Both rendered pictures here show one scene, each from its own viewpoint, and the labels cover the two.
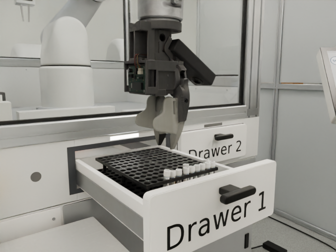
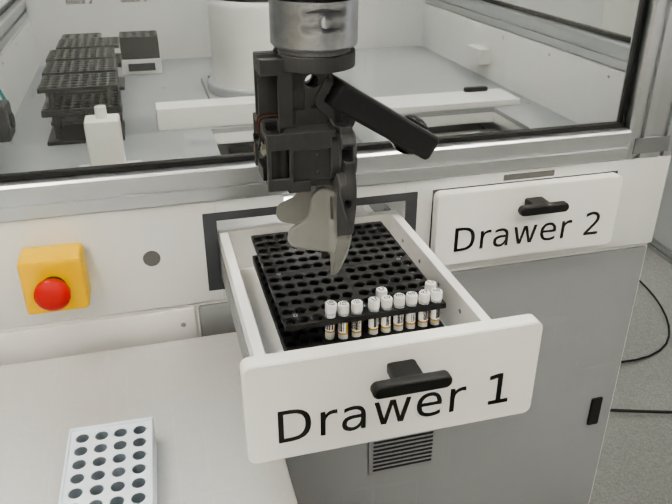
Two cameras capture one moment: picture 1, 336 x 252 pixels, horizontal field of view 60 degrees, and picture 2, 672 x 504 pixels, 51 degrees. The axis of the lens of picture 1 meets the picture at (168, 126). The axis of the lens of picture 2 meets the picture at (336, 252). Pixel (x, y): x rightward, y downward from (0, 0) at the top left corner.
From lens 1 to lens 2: 0.31 m
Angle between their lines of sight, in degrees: 27
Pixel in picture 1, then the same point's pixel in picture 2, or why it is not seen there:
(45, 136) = (163, 195)
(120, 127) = not seen: hidden behind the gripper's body
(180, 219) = (303, 403)
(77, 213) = (223, 320)
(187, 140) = (452, 208)
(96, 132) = (256, 190)
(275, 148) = not seen: outside the picture
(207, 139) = (504, 207)
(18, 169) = (123, 245)
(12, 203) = (117, 295)
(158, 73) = (296, 153)
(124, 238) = not seen: hidden behind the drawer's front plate
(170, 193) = (281, 366)
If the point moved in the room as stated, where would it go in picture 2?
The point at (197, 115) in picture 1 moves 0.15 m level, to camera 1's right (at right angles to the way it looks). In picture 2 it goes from (487, 155) to (603, 169)
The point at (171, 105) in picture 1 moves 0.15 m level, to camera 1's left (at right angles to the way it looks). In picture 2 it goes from (327, 205) to (186, 183)
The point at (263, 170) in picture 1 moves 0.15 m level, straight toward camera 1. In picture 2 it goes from (503, 338) to (413, 419)
